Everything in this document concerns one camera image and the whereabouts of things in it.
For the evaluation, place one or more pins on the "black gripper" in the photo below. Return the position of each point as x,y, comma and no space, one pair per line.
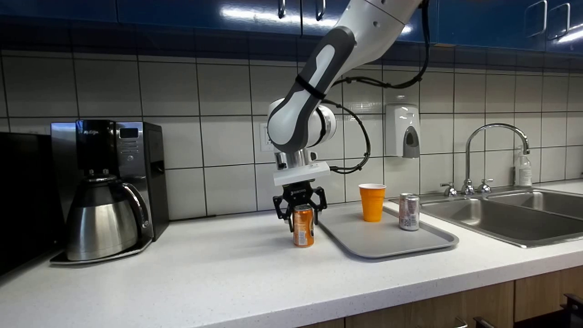
301,193

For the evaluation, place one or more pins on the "orange fanta can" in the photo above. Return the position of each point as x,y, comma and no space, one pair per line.
302,230

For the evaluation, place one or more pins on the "silver coke can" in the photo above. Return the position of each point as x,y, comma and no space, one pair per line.
408,212

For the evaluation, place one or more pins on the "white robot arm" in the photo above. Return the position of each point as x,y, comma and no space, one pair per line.
321,66

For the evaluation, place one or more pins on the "grey metal tray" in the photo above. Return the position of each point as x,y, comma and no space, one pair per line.
375,239

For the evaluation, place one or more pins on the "orange paper cup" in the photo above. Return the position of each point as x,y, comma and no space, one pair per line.
372,203

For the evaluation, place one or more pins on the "chrome faucet knob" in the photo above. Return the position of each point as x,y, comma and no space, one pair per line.
448,190
485,184

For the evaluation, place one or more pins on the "black coffee maker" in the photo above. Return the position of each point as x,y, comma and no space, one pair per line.
138,164

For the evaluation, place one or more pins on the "chrome gooseneck faucet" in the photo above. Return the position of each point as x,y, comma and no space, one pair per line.
466,157

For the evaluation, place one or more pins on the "steel coffee carafe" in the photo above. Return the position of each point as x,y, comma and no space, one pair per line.
100,224

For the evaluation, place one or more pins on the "stainless steel double sink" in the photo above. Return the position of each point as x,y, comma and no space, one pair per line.
521,221

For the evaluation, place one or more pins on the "clear soap bottle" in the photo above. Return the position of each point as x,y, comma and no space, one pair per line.
523,173

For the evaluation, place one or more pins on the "blue upper cabinets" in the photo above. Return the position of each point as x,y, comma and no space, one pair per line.
151,11

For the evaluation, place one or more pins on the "wooden base cabinet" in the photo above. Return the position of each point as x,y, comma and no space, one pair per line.
539,297

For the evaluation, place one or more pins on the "black microwave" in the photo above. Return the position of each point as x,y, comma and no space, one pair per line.
27,201

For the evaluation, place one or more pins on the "white wall soap dispenser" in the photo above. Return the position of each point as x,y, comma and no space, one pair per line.
401,121

